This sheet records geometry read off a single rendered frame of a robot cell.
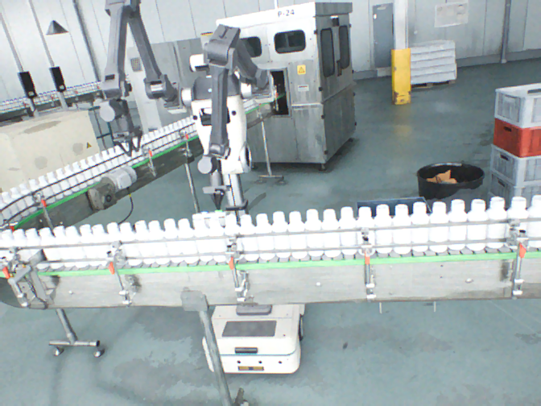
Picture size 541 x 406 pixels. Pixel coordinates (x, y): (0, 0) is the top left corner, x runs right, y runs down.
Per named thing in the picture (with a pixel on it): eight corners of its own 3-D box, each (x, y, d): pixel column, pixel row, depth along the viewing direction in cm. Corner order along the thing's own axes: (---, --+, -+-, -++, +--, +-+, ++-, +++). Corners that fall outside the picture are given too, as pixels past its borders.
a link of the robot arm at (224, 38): (241, 19, 127) (213, 14, 129) (229, 59, 127) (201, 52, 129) (268, 73, 170) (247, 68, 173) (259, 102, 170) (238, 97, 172)
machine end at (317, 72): (287, 138, 685) (270, 16, 607) (359, 138, 625) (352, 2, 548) (242, 170, 557) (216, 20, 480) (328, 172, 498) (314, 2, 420)
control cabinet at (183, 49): (200, 130, 868) (181, 39, 794) (219, 129, 845) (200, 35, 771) (178, 140, 803) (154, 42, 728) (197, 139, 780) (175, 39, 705)
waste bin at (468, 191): (422, 265, 289) (423, 186, 265) (410, 235, 330) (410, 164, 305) (487, 262, 281) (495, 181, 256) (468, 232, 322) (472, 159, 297)
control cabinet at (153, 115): (175, 141, 796) (151, 42, 722) (195, 141, 773) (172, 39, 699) (148, 154, 731) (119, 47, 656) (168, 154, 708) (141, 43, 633)
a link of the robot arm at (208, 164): (232, 147, 155) (212, 141, 157) (221, 145, 144) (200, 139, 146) (225, 176, 157) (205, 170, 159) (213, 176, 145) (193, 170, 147)
